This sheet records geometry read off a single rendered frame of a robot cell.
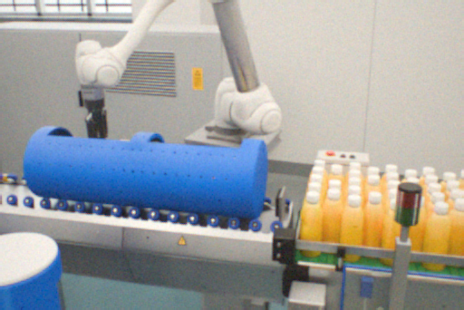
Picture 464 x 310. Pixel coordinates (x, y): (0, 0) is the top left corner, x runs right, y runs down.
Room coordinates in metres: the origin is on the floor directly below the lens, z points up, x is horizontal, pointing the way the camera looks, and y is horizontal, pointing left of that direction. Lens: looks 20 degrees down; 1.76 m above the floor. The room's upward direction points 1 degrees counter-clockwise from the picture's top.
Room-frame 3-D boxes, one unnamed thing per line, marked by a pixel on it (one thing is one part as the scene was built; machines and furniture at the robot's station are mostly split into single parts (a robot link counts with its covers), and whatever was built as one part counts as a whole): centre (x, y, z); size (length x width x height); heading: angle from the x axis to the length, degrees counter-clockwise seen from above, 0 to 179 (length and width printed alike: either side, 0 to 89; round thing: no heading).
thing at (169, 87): (3.76, 0.98, 0.72); 2.15 x 0.54 x 1.45; 69
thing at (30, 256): (1.20, 0.65, 1.03); 0.28 x 0.28 x 0.01
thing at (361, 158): (1.82, -0.44, 1.05); 0.20 x 0.10 x 0.10; 76
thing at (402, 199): (1.15, -0.46, 1.23); 0.06 x 0.06 x 0.04
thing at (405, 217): (1.15, -0.46, 1.18); 0.06 x 0.06 x 0.05
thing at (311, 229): (1.43, -0.26, 1.00); 0.07 x 0.07 x 0.20
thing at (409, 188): (1.15, -0.46, 1.18); 0.06 x 0.06 x 0.16
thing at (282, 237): (1.39, -0.17, 0.95); 0.10 x 0.07 x 0.10; 166
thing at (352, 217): (1.40, -0.38, 1.00); 0.07 x 0.07 x 0.20
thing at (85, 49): (1.81, 0.51, 1.48); 0.13 x 0.11 x 0.16; 29
